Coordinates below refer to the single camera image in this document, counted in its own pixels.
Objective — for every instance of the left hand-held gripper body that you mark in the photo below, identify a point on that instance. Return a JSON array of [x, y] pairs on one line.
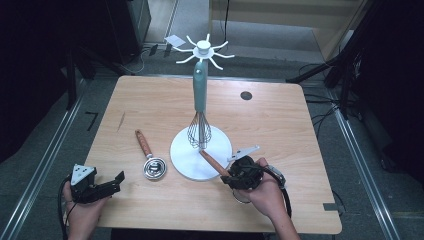
[[83, 181]]

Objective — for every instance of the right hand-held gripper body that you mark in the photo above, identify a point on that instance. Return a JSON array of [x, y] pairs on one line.
[[248, 170]]

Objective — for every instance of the white utensil rack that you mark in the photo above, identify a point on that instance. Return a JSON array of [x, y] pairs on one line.
[[190, 161]]

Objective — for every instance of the person's right hand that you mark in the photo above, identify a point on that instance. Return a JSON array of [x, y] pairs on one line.
[[266, 196]]

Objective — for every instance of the person's left hand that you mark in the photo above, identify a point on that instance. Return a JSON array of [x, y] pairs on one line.
[[83, 216]]

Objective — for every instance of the silver wristwatch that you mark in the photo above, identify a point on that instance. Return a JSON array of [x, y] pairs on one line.
[[278, 175]]

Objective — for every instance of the round black table grommet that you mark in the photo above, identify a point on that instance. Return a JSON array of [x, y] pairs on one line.
[[246, 95]]

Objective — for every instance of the grey tape piece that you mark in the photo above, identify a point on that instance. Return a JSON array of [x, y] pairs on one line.
[[330, 206]]

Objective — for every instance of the black metal stand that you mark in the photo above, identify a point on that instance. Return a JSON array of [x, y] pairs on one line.
[[71, 83]]

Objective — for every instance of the white paper sheet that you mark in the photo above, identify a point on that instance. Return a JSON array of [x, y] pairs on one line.
[[174, 40]]

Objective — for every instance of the black tripod stand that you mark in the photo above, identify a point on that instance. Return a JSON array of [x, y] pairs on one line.
[[346, 66]]

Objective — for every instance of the black cabinet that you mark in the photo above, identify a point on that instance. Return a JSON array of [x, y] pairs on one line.
[[130, 30]]

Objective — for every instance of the light wooden platform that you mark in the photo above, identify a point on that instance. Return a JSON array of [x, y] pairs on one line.
[[283, 11]]

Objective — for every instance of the aluminium floor rail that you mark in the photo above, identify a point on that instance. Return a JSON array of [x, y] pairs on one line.
[[360, 160], [43, 166]]

